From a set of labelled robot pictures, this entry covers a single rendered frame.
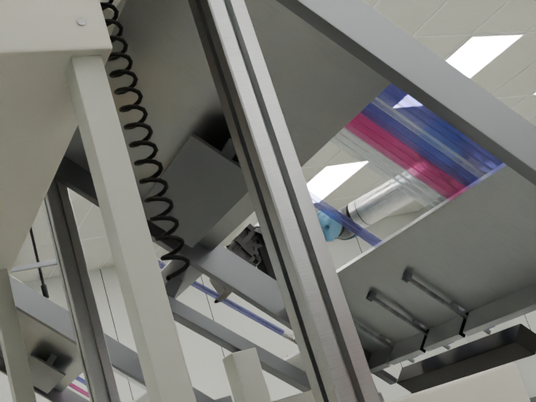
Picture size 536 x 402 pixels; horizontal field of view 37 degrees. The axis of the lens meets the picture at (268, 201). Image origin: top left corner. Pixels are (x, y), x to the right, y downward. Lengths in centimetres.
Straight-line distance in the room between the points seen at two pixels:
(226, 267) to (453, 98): 68
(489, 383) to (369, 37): 39
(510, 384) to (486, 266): 40
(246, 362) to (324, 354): 107
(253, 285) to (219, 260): 8
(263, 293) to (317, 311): 81
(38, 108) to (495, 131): 51
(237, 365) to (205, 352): 779
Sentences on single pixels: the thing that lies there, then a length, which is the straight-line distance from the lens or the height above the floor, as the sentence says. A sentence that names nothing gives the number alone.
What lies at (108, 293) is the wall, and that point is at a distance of 935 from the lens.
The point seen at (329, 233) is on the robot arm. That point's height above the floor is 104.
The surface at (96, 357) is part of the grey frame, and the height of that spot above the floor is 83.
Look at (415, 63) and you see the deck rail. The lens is 93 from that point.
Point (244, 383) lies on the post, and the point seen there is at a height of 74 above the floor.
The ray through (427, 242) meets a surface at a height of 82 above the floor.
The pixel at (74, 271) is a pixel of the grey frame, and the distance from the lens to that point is 142.
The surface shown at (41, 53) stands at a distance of 75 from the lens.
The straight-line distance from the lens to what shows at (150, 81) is 118.
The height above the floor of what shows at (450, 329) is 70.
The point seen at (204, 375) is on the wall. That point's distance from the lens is 946.
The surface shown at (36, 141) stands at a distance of 92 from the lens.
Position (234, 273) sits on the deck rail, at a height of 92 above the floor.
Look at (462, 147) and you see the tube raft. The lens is 104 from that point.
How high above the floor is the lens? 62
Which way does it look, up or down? 16 degrees up
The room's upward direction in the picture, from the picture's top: 18 degrees counter-clockwise
